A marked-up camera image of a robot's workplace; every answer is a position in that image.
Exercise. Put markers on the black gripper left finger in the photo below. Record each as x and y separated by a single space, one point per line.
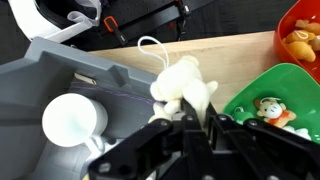
150 150

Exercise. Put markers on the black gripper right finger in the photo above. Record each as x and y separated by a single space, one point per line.
260 150

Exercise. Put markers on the white plush toy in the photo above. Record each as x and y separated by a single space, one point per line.
180 83

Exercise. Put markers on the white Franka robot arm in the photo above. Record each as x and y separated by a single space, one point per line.
36 18

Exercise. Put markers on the small green toy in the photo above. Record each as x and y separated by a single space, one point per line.
242 115

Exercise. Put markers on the monkey plush toy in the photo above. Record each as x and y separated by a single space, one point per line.
275 111

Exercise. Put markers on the small white toy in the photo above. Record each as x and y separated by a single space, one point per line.
300 132

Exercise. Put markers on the large green plastic bowl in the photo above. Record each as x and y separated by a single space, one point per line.
286 83

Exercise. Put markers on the grey plastic bin container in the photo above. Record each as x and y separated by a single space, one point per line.
50 70

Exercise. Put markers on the red plastic bowl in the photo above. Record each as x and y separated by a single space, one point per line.
293 13

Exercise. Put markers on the white mug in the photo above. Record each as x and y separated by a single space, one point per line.
71 120

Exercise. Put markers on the yellow food pieces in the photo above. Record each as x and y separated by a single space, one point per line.
300 45

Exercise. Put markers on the black perforated board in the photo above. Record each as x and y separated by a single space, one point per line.
146 13

